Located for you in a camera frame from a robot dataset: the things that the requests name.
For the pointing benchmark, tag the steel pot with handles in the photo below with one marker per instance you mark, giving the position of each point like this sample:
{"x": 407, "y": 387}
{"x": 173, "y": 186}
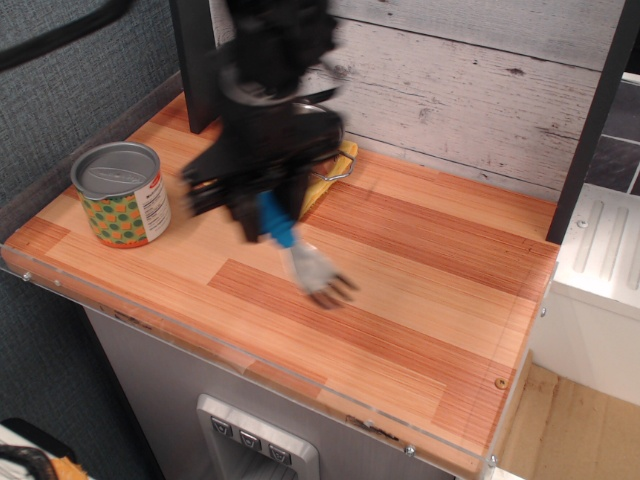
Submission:
{"x": 322, "y": 132}

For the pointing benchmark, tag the green orange food can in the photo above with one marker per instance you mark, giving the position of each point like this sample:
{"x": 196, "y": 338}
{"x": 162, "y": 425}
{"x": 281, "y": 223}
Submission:
{"x": 122, "y": 192}

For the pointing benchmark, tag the blue handled metal fork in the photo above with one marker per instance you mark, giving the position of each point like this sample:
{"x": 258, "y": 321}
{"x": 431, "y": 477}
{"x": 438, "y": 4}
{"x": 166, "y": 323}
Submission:
{"x": 311, "y": 270}

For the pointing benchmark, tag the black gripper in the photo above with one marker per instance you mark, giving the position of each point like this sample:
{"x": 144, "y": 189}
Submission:
{"x": 255, "y": 152}

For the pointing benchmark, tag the dark left upright post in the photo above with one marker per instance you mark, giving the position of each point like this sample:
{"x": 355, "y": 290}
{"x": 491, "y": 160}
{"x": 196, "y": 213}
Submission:
{"x": 195, "y": 42}

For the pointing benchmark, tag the dark right upright post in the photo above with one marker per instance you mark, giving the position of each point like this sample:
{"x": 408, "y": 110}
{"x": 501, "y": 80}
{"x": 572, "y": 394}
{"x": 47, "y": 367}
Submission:
{"x": 612, "y": 73}

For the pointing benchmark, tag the black orange object bottom left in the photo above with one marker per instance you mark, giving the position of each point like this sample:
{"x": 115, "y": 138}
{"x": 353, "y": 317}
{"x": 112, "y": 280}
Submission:
{"x": 21, "y": 462}

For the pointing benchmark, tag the dark upright post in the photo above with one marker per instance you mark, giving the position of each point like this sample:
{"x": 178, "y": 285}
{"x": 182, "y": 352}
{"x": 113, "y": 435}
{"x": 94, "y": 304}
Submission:
{"x": 195, "y": 42}
{"x": 612, "y": 73}

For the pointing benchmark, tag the silver dispenser button panel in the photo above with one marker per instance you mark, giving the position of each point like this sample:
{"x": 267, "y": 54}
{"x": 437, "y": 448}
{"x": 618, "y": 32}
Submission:
{"x": 243, "y": 446}

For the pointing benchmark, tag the clear acrylic edge guard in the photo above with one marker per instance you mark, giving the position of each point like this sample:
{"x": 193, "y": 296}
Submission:
{"x": 163, "y": 367}

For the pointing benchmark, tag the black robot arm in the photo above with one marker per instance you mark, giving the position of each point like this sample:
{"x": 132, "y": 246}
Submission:
{"x": 275, "y": 43}

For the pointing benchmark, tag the yellow folded cloth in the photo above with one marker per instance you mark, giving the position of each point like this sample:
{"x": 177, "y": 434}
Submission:
{"x": 327, "y": 173}

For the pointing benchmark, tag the white toy sink unit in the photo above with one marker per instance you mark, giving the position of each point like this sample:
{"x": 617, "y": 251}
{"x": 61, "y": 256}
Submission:
{"x": 587, "y": 329}

